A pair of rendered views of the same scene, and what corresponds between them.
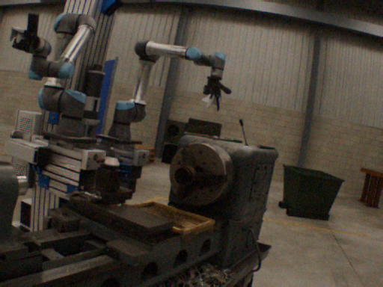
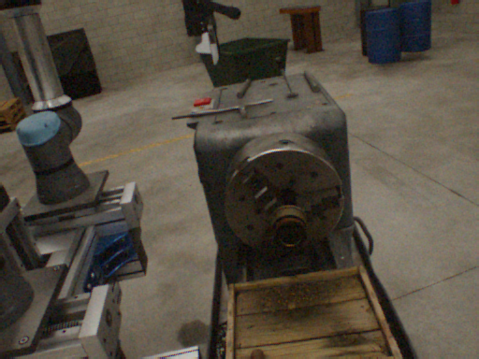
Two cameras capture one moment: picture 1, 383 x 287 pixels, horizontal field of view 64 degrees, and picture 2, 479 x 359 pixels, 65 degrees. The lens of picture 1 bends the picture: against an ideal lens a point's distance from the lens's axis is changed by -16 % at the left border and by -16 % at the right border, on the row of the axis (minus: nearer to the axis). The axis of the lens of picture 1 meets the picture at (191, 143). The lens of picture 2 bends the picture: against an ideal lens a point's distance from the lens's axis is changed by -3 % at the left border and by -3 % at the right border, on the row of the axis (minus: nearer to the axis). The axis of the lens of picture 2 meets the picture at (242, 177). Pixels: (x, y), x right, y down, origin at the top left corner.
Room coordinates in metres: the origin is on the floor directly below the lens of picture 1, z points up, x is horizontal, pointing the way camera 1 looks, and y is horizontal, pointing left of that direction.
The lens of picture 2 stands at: (0.99, 0.39, 1.60)
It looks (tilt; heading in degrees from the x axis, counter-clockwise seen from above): 26 degrees down; 336
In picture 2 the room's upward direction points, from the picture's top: 11 degrees counter-clockwise
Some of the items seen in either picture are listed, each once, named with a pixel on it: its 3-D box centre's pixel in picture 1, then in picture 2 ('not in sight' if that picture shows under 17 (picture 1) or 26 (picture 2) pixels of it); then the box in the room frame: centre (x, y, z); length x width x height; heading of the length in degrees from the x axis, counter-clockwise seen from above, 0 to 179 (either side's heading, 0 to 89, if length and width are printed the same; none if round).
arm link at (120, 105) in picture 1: (124, 110); (44, 139); (2.18, 0.44, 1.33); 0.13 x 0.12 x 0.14; 158
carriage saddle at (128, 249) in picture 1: (108, 228); not in sight; (1.22, 0.25, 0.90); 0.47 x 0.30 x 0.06; 62
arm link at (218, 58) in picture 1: (218, 61); not in sight; (2.10, -0.07, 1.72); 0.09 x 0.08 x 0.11; 68
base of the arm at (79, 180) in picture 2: (120, 129); (58, 177); (2.17, 0.45, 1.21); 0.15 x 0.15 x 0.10
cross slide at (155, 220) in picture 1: (114, 212); not in sight; (1.27, 0.24, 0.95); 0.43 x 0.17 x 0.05; 62
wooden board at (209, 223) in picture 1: (165, 217); (303, 323); (1.56, 0.06, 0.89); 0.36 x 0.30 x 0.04; 62
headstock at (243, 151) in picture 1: (227, 174); (268, 148); (2.16, -0.25, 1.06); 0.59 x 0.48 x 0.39; 152
